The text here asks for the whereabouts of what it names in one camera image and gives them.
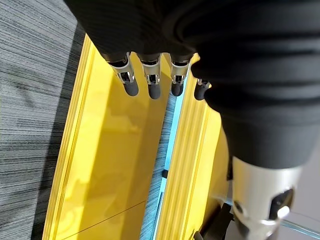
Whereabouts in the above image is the left robot hand black cloth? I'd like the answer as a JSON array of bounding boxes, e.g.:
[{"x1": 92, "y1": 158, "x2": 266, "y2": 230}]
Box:
[{"x1": 63, "y1": 0, "x2": 320, "y2": 240}]

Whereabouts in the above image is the narrow ribbed yellow shelf board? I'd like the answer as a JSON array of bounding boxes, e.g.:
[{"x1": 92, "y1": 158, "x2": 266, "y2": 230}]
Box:
[{"x1": 154, "y1": 52, "x2": 234, "y2": 240}]

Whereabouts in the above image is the wide yellow shelf board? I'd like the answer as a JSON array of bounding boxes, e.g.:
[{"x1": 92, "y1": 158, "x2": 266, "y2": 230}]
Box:
[{"x1": 41, "y1": 32, "x2": 176, "y2": 240}]

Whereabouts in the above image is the light blue shelf frame rail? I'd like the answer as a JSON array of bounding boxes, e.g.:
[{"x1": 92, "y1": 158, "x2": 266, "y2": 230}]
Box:
[{"x1": 151, "y1": 74, "x2": 189, "y2": 240}]

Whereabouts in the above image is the black bracket under shelf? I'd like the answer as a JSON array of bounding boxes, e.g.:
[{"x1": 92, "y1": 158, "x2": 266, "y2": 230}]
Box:
[{"x1": 193, "y1": 201, "x2": 235, "y2": 240}]

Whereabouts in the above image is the thin light blue frame bar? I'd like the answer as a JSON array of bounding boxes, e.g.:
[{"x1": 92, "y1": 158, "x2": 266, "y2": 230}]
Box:
[{"x1": 281, "y1": 216, "x2": 320, "y2": 237}]

